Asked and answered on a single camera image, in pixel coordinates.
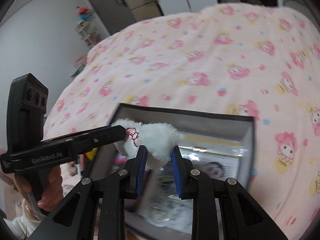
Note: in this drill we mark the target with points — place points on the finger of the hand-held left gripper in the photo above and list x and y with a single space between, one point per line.
105 137

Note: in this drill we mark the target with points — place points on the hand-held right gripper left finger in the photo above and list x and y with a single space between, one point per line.
141 170

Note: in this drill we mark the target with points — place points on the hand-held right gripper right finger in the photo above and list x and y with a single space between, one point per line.
177 172

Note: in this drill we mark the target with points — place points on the white plush toy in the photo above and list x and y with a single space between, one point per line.
155 140

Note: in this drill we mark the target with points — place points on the clear plastic blister pack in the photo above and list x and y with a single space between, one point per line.
165 205

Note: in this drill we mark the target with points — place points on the cartoon picture craft pack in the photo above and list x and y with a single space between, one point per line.
220 165

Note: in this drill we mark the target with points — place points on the black cardboard box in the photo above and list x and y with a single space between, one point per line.
250 155

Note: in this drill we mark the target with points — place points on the person's left hand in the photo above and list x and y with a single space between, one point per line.
53 187

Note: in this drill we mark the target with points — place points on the white clothing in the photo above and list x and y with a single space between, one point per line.
22 225

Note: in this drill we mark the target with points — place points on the white storage rack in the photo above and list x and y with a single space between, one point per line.
88 35

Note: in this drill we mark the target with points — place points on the pink printed blanket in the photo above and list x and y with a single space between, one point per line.
200 55

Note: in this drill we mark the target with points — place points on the red and blue toy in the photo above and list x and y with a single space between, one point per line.
84 13

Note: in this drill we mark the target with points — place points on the grey wardrobe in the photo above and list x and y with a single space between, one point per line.
107 5

